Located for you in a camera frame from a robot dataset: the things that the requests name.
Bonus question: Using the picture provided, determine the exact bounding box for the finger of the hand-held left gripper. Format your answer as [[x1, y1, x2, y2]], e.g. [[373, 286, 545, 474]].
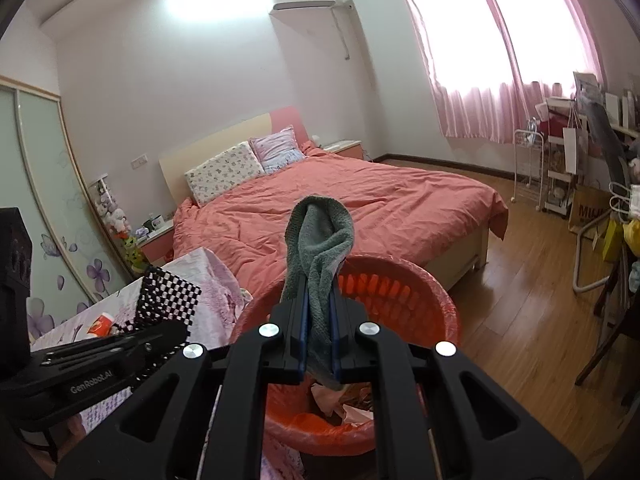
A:
[[0, 322, 191, 432]]

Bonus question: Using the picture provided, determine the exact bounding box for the grey mesh chair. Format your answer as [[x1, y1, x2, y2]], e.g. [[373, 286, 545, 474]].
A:
[[572, 102, 631, 291]]

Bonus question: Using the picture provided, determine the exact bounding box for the pink curtain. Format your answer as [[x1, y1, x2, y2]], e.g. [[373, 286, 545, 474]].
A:
[[387, 0, 608, 143]]

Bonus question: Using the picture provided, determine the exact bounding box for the green plush toy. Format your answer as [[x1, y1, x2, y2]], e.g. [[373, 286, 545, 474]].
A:
[[120, 232, 149, 267]]

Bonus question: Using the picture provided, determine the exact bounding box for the white wire rack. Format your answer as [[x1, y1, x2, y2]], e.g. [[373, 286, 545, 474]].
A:
[[514, 127, 545, 211]]

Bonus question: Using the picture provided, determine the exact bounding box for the pink striped pillow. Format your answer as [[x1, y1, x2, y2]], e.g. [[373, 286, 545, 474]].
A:
[[250, 127, 307, 176]]

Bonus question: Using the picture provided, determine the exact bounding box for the white paper bag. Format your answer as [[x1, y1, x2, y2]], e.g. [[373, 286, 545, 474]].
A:
[[562, 125, 583, 176]]

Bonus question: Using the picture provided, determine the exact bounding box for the white floral pillow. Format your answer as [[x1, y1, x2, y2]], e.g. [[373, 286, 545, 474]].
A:
[[184, 141, 266, 206]]

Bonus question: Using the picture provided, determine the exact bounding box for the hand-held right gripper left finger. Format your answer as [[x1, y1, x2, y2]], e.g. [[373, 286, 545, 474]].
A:
[[54, 272, 311, 480]]

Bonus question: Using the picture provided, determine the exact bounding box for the red plastic basket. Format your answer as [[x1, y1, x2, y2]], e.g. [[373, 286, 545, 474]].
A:
[[231, 254, 460, 456]]

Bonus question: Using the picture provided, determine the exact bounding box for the white shelf trolley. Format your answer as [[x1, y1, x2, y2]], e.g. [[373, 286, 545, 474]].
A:
[[545, 135, 583, 216]]

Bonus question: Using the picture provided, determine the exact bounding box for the grey green sock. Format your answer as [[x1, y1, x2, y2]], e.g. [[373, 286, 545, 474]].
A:
[[283, 195, 355, 391]]

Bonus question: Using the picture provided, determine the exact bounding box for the floral pink purple tablecloth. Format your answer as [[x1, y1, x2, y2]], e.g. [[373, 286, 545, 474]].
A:
[[30, 247, 306, 480]]

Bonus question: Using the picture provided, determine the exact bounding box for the wardrobe with flower print doors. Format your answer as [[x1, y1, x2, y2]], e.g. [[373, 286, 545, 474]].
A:
[[0, 75, 131, 346]]

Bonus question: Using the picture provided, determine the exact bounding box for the black white checkered cloth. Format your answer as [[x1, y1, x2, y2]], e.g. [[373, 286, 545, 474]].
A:
[[131, 265, 202, 341]]

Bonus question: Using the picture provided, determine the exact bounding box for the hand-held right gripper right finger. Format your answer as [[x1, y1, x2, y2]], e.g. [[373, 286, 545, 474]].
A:
[[330, 285, 586, 480]]

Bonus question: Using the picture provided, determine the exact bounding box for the instant noodle cup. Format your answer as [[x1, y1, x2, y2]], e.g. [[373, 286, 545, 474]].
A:
[[89, 312, 118, 338]]

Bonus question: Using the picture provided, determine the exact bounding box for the bed with coral duvet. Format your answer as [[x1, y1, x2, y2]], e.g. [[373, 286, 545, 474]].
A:
[[159, 107, 510, 301]]

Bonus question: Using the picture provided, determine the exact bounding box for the dark wooden chair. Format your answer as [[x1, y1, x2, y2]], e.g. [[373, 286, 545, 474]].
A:
[[575, 240, 640, 406]]

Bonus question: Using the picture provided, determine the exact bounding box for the pink white nightstand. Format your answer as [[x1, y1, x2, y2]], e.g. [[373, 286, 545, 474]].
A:
[[322, 140, 363, 161], [135, 225, 176, 266]]

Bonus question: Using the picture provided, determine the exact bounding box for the yellow bag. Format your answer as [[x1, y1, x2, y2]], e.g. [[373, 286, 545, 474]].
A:
[[602, 217, 626, 263]]

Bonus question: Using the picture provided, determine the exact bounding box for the brown paper bag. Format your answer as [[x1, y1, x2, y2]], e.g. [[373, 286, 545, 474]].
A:
[[570, 187, 613, 233]]

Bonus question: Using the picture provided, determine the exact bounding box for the clear tube of plush toys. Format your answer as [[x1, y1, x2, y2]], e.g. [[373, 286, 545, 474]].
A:
[[89, 174, 133, 241]]

